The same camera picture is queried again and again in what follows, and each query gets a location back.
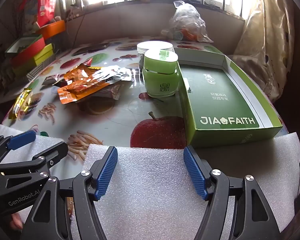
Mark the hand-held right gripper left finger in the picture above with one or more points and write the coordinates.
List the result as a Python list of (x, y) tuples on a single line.
[(106, 172)]

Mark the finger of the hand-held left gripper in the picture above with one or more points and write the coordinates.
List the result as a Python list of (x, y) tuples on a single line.
[(53, 153), (22, 139)]

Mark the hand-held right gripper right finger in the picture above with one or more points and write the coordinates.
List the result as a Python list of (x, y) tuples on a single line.
[(195, 172)]

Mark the printed gold snack packet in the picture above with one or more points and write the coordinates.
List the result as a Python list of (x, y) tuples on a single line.
[(21, 102)]

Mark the orange snack packet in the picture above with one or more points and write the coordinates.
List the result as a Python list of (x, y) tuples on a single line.
[(85, 90), (80, 73)]

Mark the green cardboard box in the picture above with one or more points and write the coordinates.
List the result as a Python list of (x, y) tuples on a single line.
[(215, 100)]

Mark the person's left hand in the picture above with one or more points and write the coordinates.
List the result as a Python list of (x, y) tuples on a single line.
[(17, 221)]

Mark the striped box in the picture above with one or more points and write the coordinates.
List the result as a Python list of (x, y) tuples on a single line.
[(38, 68)]

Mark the yellow-green box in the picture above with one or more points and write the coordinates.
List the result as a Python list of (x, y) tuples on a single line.
[(41, 55)]

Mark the red box with green inside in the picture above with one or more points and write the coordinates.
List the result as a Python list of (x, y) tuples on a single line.
[(25, 46)]

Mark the green glass jar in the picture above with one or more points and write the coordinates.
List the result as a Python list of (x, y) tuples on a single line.
[(160, 80)]

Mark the silver foil packet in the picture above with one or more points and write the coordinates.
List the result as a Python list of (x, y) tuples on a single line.
[(112, 73)]

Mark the black smartphone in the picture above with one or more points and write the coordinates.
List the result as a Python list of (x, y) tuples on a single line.
[(90, 48)]

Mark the orange box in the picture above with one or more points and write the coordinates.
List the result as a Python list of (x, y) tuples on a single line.
[(52, 28)]

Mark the colourful printed bag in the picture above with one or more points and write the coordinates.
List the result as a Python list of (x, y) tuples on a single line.
[(27, 10)]

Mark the clear jar with white lid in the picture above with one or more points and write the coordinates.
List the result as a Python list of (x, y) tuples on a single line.
[(153, 46)]

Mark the red snack bag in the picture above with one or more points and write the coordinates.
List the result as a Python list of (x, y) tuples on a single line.
[(46, 3)]

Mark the patterned curtain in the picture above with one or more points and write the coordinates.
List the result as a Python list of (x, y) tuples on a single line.
[(267, 42)]

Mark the clear plastic bag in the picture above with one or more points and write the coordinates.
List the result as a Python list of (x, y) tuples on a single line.
[(187, 22)]

